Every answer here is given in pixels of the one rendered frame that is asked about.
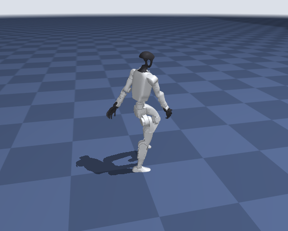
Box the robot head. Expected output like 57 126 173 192
137 51 155 73

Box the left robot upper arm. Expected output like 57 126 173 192
123 69 136 93

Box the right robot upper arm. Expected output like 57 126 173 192
146 74 162 98

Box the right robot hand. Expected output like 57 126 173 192
163 108 172 119

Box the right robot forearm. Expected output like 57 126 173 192
158 92 169 111

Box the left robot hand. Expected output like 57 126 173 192
106 102 118 119

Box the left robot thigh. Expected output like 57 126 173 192
144 104 161 123

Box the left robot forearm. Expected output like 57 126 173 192
116 88 127 107

